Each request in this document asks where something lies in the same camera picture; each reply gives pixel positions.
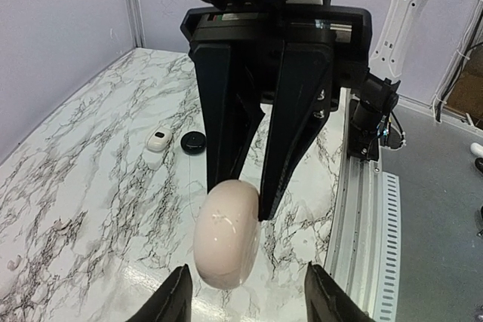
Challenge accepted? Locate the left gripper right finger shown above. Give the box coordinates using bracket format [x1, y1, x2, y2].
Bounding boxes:
[304, 262, 372, 322]

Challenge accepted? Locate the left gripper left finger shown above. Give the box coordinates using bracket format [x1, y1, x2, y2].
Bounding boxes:
[128, 264, 192, 322]

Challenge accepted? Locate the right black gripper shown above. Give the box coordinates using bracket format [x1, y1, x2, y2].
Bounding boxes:
[181, 5, 372, 221]

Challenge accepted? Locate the black round earbud case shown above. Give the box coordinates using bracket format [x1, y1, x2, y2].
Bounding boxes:
[180, 130, 207, 155]

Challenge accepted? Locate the pink round earbud case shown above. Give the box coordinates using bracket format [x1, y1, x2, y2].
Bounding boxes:
[193, 179, 261, 290]

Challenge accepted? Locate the cream oval earbud case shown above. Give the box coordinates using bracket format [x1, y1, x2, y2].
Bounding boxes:
[146, 130, 172, 152]

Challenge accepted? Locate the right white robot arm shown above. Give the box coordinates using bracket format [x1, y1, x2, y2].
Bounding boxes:
[181, 0, 428, 220]

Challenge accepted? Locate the pink earbud left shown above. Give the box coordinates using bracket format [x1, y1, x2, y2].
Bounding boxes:
[52, 219, 71, 232]

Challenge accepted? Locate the pink earbud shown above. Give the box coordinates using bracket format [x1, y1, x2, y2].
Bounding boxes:
[7, 255, 22, 271]
[52, 219, 71, 232]

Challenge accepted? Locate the pink earbud right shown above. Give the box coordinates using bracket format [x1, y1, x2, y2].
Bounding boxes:
[7, 255, 22, 271]

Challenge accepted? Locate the aluminium front rail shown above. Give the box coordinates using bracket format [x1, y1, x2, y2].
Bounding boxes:
[320, 90, 402, 321]

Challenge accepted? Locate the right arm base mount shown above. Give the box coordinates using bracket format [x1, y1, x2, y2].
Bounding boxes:
[347, 73, 406, 161]

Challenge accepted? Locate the right corner frame post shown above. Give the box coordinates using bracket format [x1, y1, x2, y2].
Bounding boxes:
[125, 0, 145, 48]

